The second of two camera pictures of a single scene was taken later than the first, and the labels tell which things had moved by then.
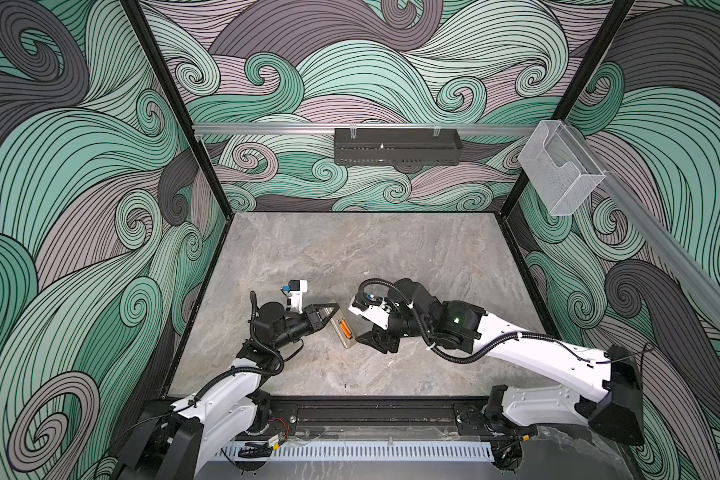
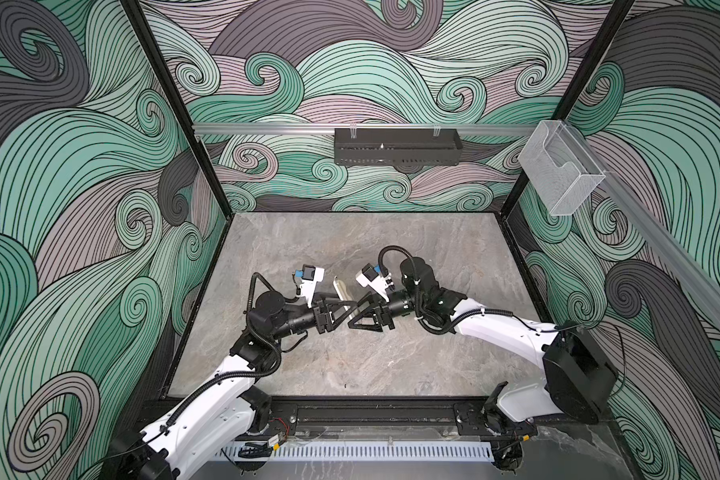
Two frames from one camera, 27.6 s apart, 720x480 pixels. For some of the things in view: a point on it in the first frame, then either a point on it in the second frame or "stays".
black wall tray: [397, 146] stays
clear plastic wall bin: [560, 167] stays
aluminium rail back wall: [465, 129] stays
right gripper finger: [370, 338] to [354, 325]
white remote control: [344, 330] to [341, 290]
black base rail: [296, 416] stays
